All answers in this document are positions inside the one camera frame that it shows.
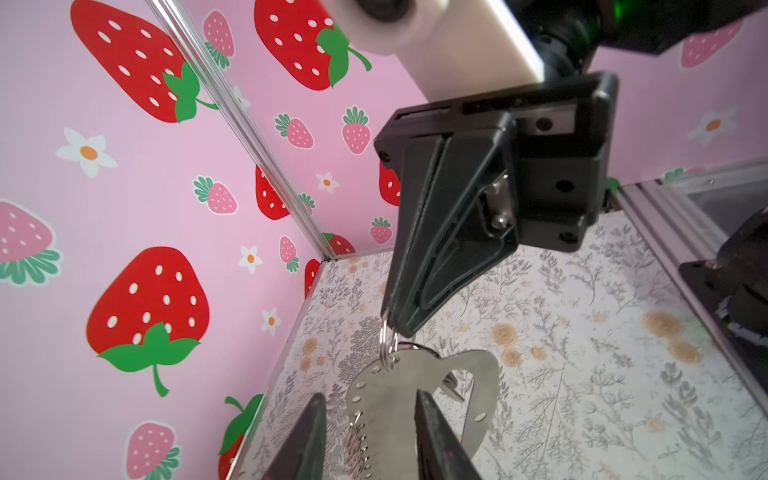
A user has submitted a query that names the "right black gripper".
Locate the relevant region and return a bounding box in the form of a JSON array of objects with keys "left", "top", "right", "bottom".
[{"left": 374, "top": 72, "right": 619, "bottom": 338}]

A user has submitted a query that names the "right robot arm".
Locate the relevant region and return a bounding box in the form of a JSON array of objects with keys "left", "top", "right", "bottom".
[{"left": 374, "top": 1, "right": 766, "bottom": 338}]

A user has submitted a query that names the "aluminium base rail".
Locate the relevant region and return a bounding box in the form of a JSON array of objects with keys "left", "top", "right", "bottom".
[{"left": 612, "top": 159, "right": 767, "bottom": 408}]

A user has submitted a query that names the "left aluminium corner post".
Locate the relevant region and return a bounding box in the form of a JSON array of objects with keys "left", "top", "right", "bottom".
[{"left": 147, "top": 0, "right": 338, "bottom": 260}]

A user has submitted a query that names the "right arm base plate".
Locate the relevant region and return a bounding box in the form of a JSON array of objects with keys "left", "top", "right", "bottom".
[{"left": 677, "top": 206, "right": 768, "bottom": 397}]

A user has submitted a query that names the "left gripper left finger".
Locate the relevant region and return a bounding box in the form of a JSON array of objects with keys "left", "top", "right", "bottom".
[{"left": 262, "top": 393, "right": 327, "bottom": 480}]

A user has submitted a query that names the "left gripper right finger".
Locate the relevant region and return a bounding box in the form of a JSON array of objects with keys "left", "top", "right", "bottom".
[{"left": 414, "top": 390, "right": 481, "bottom": 480}]

